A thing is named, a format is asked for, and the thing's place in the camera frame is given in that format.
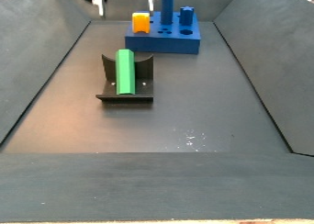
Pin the yellow rounded peg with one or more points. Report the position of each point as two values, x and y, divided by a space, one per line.
141 22

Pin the green hexagonal prism block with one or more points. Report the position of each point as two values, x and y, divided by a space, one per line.
125 68

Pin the tall blue cylinder peg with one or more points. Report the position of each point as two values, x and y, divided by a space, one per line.
166 12

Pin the blue star peg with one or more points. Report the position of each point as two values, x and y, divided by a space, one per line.
186 15

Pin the black curved cradle stand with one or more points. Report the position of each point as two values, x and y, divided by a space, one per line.
144 82

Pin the blue peg base block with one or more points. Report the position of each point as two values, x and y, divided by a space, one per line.
173 38

